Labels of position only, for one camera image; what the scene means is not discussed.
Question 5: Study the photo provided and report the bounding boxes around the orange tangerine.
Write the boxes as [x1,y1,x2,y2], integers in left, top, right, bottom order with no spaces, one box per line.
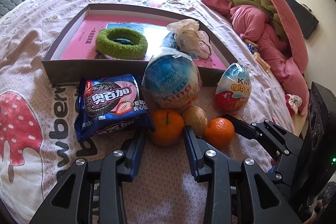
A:
[150,109,185,147]
[203,118,235,151]

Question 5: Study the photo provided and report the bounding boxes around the small red white cloth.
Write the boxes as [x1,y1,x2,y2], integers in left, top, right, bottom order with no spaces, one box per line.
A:
[285,94,302,116]

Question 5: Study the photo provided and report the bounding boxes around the red white King egg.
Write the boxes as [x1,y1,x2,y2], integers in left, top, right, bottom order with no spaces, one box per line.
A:
[215,63,252,113]

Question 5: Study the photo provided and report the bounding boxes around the tan walnut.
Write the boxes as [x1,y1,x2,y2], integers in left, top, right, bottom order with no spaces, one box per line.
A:
[182,106,208,136]

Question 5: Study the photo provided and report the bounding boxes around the pink crumpled blanket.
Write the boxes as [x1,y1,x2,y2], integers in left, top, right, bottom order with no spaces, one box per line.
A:
[201,0,309,115]

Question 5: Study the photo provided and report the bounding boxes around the pink strawberry print bedsheet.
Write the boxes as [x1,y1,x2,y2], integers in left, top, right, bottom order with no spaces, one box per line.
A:
[1,0,294,223]

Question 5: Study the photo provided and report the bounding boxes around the yellow snack packets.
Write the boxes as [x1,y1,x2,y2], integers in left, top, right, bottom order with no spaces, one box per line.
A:
[244,39,270,73]

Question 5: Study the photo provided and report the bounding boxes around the pink pillow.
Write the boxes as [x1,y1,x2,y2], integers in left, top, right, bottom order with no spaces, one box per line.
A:
[270,0,309,73]

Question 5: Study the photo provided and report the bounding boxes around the large blue King egg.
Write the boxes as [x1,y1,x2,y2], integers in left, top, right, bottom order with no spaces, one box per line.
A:
[142,47,202,111]

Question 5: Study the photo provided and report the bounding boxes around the white sheer fabric pouch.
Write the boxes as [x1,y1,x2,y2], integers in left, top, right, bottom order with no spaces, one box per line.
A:
[167,19,213,59]

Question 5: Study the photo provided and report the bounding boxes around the blue Oreo cookie packet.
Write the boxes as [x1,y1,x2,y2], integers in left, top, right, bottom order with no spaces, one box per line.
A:
[75,74,155,143]

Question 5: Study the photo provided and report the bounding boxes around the black television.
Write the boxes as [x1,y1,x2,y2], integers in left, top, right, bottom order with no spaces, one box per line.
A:
[285,0,319,40]

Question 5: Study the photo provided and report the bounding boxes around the brown shallow cardboard box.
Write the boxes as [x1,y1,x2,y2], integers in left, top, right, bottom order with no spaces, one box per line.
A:
[41,3,238,87]

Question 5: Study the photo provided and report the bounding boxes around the green fuzzy ring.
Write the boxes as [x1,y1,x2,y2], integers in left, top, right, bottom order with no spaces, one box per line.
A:
[95,27,148,60]

